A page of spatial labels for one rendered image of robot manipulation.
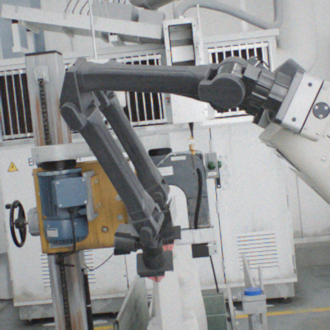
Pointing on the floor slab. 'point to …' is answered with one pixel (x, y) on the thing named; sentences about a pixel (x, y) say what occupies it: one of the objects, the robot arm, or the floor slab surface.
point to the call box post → (255, 321)
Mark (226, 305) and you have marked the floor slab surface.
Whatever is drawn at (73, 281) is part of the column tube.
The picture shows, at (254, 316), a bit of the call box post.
